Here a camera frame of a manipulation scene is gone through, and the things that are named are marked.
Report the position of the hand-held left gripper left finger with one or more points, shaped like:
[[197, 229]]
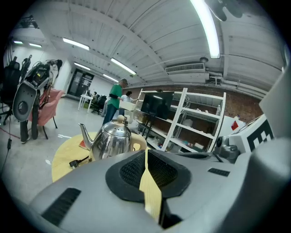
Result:
[[91, 193]]

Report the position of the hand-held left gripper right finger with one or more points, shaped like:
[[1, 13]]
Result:
[[195, 182]]

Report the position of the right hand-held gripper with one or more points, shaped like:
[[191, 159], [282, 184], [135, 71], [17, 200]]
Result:
[[245, 141]]

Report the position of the stainless steel kettle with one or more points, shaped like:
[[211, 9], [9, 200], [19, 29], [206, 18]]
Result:
[[113, 141]]

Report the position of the white metal shelf unit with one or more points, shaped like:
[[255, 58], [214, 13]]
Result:
[[195, 118]]

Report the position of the round wooden table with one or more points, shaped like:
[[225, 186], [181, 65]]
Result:
[[66, 154]]

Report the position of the grey metal cabinet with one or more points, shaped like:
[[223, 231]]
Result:
[[232, 125]]

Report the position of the red diamond sticker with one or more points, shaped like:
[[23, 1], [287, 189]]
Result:
[[234, 125]]

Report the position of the red watermelon slice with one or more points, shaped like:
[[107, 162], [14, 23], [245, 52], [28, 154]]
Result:
[[82, 144]]

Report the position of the black flat screen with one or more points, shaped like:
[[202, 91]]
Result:
[[157, 104]]

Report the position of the green crate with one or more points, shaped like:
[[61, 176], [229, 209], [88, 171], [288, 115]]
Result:
[[86, 105]]

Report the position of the white ceiling air conditioner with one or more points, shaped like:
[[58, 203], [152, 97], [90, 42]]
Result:
[[185, 67]]

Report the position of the black office chair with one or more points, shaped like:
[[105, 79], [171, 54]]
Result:
[[98, 104]]

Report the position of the small white table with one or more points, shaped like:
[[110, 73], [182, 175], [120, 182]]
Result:
[[84, 97]]

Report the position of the pink folding chair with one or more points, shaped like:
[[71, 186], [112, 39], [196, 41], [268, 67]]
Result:
[[48, 107]]

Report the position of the person's white shirt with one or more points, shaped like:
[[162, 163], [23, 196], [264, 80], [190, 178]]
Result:
[[276, 97]]

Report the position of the black double door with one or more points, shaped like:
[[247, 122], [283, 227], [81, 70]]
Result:
[[79, 84]]

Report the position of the grey oval shell device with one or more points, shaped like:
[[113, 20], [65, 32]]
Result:
[[22, 104]]

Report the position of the ceiling light tube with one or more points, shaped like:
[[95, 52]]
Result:
[[76, 44], [81, 66], [122, 66], [110, 77], [208, 27]]

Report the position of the black swivel chair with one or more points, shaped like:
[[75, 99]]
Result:
[[9, 91]]

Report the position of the black head-mounted camera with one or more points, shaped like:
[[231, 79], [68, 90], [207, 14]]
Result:
[[218, 10]]

